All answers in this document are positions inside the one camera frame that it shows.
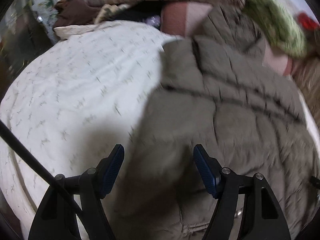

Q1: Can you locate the olive quilted hooded jacket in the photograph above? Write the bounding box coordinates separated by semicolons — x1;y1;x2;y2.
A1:
111;5;319;239

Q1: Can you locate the white leaf-print bed quilt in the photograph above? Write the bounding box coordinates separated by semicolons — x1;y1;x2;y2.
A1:
1;21;179;239

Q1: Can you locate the striped floral pillow right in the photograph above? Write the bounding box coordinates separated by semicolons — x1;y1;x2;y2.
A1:
292;55;320;128

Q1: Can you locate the red cloth item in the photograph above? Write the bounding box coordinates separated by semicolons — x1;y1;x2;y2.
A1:
297;12;319;31

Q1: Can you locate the dark brown garment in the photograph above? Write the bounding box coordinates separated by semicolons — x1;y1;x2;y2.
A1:
53;0;101;29

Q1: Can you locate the cream patterned cloth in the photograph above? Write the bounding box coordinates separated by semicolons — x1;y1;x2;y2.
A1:
93;4;131;24

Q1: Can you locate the floral fabric at bedside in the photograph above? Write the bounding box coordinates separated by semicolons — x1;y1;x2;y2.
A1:
29;0;59;44

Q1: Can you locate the green white patterned blanket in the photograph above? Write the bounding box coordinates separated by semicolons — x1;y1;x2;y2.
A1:
243;0;308;58

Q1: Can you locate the pink folded blanket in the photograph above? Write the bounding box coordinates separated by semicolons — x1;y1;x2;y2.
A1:
161;2;292;76

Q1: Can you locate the black cable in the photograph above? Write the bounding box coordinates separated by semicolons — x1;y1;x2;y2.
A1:
0;119;85;218

